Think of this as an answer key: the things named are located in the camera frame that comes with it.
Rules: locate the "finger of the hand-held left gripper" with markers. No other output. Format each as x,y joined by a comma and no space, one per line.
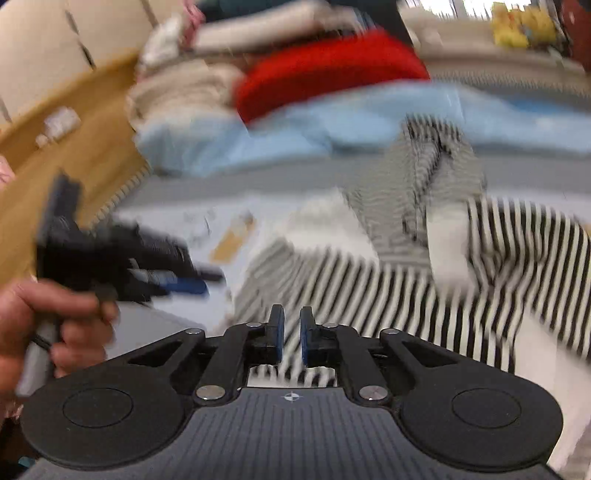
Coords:
184,288
203,276

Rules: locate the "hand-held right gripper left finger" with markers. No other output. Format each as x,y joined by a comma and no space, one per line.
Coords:
278,334

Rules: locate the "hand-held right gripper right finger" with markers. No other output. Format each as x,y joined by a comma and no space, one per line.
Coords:
304,339

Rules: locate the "black white striped shirt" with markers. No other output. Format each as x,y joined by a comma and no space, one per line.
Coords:
392,300

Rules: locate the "person's left hand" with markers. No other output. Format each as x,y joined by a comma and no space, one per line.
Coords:
18,323

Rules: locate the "printed light blue sheet panel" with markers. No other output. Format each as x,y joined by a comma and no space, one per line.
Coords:
194,221

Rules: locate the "wooden headboard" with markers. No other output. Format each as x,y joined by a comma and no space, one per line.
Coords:
92,152

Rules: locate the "white power strip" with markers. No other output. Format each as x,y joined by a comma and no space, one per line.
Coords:
60,122

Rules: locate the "beige blanket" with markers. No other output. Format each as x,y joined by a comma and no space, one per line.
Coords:
184,92

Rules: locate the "light blue quilt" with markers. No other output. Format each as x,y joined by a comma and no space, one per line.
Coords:
323,127

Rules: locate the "white cabinet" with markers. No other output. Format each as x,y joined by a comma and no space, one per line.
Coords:
46,37

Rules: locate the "red knitted cushion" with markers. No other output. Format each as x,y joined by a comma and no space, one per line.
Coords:
323,74

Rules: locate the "white folded cloth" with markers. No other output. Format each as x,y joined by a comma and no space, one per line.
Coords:
277,27

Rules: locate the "yellow toy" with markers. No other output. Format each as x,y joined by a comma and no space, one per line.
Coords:
517,23

